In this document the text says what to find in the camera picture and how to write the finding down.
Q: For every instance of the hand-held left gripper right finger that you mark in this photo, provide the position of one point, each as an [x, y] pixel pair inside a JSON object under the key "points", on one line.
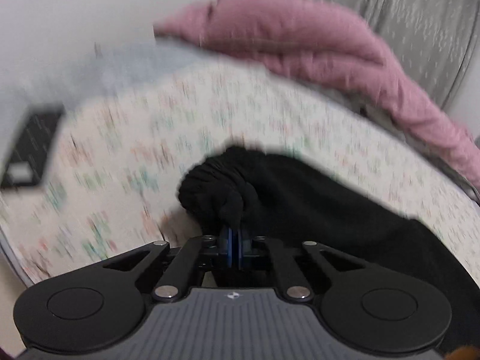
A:
{"points": [[242, 247]]}

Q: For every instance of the black pants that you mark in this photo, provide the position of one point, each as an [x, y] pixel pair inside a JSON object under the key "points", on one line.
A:
{"points": [[300, 202]]}

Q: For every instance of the grey bed sheet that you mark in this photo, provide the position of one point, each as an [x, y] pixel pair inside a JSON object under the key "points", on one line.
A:
{"points": [[150, 58]]}

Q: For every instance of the black flat object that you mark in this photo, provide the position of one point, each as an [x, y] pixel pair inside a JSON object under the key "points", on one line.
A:
{"points": [[32, 146]]}

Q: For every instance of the grey star-patterned curtain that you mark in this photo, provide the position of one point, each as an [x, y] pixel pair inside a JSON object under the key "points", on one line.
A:
{"points": [[405, 15]]}

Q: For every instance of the floral bed sheet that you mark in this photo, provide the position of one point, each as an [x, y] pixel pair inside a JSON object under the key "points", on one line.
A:
{"points": [[150, 138]]}

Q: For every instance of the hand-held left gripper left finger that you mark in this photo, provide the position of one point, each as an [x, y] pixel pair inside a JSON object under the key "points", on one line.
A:
{"points": [[226, 247]]}

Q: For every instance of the pink duvet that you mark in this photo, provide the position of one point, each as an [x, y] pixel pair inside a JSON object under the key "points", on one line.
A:
{"points": [[300, 33]]}

